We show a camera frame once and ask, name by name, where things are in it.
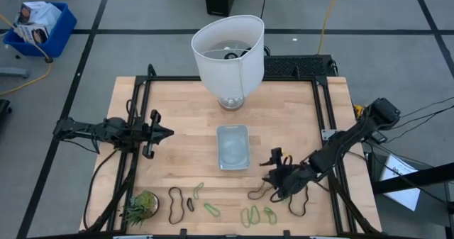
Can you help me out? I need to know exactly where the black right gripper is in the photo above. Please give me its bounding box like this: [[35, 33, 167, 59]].
[[259, 146, 316, 201]]

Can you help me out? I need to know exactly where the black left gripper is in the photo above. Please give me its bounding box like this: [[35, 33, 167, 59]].
[[140, 109, 175, 160]]

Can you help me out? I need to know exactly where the thin dark rubber band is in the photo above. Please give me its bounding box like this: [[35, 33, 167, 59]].
[[247, 180, 276, 201]]

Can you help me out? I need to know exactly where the green rubber band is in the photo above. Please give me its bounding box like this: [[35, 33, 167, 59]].
[[204, 202, 221, 218], [192, 182, 205, 201], [262, 206, 278, 226], [240, 207, 251, 229], [249, 205, 261, 226]]

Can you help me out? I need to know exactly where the white plastic bin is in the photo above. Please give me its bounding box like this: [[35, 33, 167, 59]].
[[216, 124, 252, 171]]

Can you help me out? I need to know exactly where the small potted green plant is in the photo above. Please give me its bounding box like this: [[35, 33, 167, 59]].
[[123, 190, 160, 228]]

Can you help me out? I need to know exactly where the white shade table lamp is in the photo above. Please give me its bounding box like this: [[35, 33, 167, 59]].
[[190, 14, 266, 111]]

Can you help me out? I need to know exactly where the black perforated panel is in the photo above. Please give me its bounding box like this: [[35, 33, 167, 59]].
[[263, 54, 338, 79]]

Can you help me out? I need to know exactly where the white paper sheet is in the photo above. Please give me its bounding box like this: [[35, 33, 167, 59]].
[[378, 153, 421, 212]]

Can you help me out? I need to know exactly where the blue plastic crate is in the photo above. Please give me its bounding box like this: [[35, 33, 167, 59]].
[[2, 1, 78, 59]]

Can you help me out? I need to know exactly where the black metal bar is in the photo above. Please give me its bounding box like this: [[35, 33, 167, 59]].
[[370, 162, 454, 196]]

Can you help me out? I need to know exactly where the grey metal stand foot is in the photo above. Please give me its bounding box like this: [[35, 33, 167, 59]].
[[0, 67, 30, 79]]

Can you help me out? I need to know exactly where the printed cardboard box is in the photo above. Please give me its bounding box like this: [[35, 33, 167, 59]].
[[16, 23, 50, 45]]

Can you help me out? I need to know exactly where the white cardboard box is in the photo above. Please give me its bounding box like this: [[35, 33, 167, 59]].
[[16, 1, 63, 33]]

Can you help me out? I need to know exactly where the dark side cart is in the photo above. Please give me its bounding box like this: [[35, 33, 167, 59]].
[[365, 150, 454, 239]]

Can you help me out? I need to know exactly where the black aluminium table frame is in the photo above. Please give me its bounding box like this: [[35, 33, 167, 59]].
[[83, 63, 382, 239]]

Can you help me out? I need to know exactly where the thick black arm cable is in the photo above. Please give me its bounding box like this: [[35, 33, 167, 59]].
[[82, 148, 120, 231]]

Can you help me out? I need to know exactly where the yellow floor cable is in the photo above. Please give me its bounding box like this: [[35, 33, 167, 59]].
[[0, 13, 54, 96]]

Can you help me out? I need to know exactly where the thin black cable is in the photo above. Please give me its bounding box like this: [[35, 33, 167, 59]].
[[399, 96, 454, 120], [386, 105, 454, 144]]

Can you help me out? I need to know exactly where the yellow hanging cable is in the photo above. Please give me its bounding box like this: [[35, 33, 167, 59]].
[[316, 0, 342, 55]]

